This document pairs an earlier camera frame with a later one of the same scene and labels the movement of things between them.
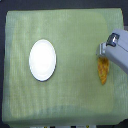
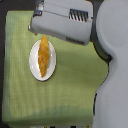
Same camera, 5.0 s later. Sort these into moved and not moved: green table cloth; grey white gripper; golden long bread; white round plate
Moved: golden long bread; grey white gripper
Not moved: white round plate; green table cloth
